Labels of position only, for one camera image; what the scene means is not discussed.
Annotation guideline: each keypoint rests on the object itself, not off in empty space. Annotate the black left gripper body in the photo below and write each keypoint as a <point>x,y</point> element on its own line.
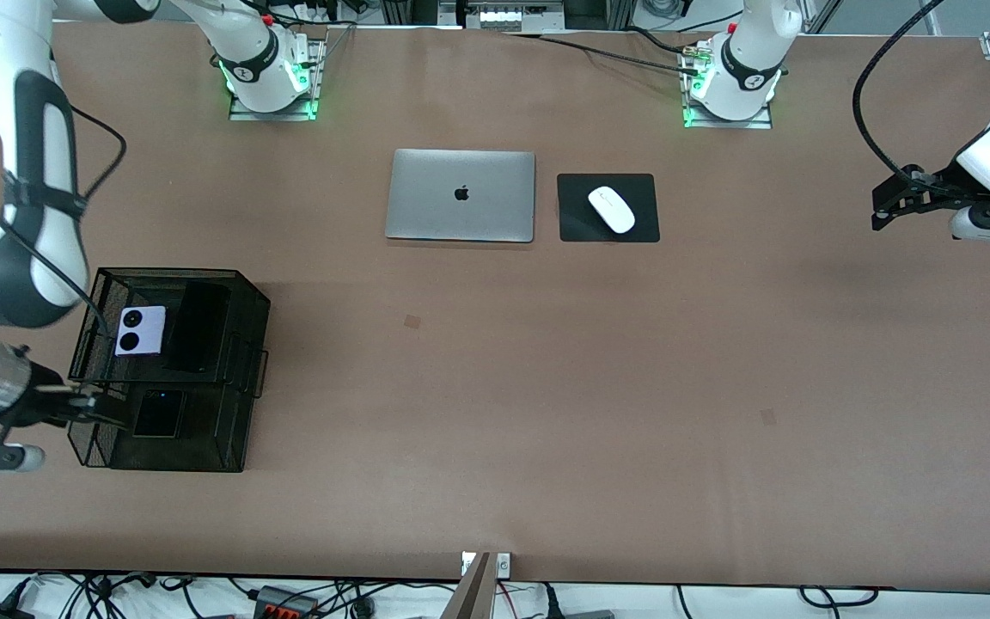
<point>942,186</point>

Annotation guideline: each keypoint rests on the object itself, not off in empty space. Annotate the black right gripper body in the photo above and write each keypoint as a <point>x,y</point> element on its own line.
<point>41,406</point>

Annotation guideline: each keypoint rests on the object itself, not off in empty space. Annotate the black flip phone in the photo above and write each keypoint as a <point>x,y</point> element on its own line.
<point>159,414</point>

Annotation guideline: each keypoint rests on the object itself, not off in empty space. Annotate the lavender flip phone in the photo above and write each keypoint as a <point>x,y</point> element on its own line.
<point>140,332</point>

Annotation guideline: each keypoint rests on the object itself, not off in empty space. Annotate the black bar smartphone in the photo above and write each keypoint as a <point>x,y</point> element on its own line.
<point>198,327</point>

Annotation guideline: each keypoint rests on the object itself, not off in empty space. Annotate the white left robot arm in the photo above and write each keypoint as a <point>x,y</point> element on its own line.
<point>748,52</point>

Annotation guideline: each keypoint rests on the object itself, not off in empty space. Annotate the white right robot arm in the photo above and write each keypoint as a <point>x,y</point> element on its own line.
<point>31,215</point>

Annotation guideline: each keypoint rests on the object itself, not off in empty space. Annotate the black mesh two-tier tray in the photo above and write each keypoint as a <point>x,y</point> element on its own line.
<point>220,421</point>

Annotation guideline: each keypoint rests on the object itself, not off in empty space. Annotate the black orange power strip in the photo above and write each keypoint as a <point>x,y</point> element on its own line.
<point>284,604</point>

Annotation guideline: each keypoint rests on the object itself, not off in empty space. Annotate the white computer mouse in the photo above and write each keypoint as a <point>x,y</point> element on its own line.
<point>612,209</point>

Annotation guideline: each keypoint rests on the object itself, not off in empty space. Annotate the black mouse pad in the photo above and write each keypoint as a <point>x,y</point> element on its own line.
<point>577,223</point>

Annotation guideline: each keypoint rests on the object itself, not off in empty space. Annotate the silver closed laptop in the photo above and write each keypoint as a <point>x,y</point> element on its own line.
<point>461,196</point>

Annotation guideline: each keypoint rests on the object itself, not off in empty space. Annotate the white power strip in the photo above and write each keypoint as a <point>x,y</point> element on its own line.
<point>504,17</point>

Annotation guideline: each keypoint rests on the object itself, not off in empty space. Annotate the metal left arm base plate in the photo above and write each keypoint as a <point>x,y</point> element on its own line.
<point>727,124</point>

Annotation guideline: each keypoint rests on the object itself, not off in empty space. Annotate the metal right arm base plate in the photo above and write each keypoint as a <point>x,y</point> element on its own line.
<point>271,116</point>

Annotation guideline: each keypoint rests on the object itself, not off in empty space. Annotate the aluminium frame post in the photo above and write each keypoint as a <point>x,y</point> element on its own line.
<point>473,593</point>

